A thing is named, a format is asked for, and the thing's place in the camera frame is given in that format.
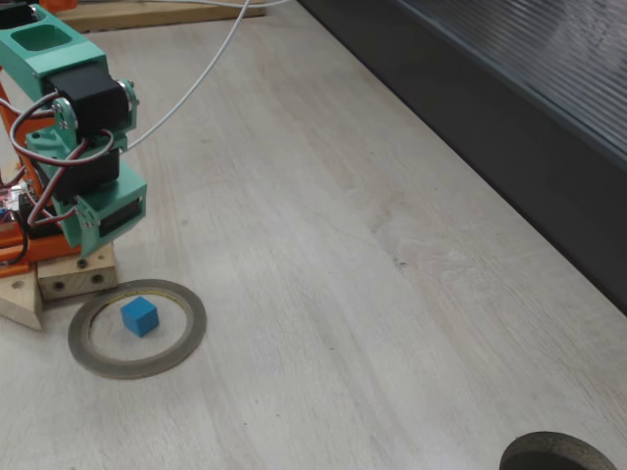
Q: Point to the blue cube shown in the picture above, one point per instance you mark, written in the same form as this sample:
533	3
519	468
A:
139	318

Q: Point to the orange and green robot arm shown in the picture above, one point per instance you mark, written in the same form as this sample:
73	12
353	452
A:
39	59

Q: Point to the wooden base block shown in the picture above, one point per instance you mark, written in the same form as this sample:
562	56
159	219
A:
73	284

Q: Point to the pale wooden wedge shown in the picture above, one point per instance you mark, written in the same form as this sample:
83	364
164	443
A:
19	303

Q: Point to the flat wooden plank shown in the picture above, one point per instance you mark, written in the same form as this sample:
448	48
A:
147	17

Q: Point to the grey frosted desk partition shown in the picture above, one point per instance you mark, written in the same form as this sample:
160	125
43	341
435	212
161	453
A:
490	122

